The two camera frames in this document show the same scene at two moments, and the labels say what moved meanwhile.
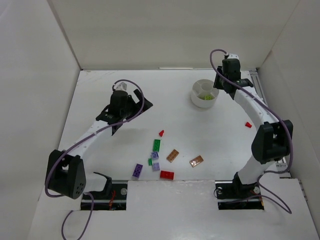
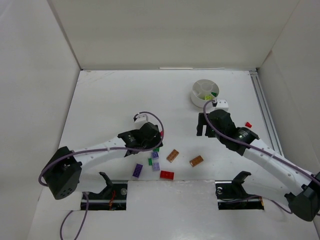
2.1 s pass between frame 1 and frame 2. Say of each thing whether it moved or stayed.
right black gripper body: moved
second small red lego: stayed
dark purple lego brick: stayed
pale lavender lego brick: stayed
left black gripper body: moved
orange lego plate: stayed
